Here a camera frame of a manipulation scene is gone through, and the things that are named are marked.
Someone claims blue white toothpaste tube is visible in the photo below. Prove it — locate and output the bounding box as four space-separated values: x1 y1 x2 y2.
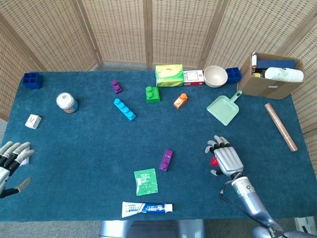
121 201 173 219

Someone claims purple sloped one-stud block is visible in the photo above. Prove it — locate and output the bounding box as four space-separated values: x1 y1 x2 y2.
158 148 174 172

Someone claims red and white box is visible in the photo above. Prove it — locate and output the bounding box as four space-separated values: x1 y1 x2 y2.
183 69 205 87

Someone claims stack of paper cups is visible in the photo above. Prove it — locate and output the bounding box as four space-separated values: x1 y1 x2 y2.
264 66 305 83

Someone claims brown cork roll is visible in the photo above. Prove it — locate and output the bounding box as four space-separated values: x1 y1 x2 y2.
264 103 298 152

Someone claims green sachet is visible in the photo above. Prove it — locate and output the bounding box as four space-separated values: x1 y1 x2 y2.
133 168 159 197

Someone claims light green dustpan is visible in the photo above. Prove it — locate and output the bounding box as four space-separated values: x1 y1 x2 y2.
206 90 243 126

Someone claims wicker folding screen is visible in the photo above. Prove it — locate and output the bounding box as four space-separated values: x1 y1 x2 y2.
0 0 317 159

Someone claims dark blue lego block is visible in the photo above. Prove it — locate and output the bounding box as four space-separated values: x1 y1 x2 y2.
225 67 242 84

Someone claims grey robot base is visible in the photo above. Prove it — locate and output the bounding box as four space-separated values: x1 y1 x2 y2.
99 219 206 238

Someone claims blue compartment box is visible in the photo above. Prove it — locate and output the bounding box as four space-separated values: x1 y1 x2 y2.
22 72 43 89

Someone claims clear jar white lid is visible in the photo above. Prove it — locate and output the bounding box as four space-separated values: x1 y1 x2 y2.
55 92 79 114

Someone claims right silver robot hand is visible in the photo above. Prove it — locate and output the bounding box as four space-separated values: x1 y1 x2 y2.
205 135 245 178

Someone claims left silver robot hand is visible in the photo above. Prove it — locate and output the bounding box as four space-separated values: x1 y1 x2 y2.
0 141 35 199

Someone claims white flat pack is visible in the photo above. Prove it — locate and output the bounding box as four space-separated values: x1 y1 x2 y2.
18 146 31 166

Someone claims light blue four-stud block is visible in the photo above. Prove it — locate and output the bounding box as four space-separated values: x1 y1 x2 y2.
113 98 137 122

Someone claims small purple two-stud block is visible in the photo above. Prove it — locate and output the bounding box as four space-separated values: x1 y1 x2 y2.
110 79 123 95

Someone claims dark blue flat box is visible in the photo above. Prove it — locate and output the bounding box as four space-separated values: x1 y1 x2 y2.
256 59 297 70

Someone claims orange sloped one-stud block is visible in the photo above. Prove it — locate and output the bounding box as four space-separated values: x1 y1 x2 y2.
173 93 188 110

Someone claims small white cube box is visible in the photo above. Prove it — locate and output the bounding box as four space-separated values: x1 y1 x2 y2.
24 114 42 130

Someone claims green tissue pack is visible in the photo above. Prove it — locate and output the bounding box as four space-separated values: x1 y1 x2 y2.
155 64 185 88

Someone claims cardboard box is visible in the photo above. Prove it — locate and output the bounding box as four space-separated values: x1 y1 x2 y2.
237 52 306 100

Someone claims beige bowl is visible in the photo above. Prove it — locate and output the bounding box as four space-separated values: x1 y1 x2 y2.
203 65 228 89

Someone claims blue carpet table cover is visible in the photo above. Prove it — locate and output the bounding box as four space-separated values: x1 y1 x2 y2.
0 71 315 222

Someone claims green two-stud block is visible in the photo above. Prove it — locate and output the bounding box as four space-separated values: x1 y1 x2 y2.
145 86 160 104

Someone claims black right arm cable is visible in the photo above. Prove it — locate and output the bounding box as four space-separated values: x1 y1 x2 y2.
219 175 275 230

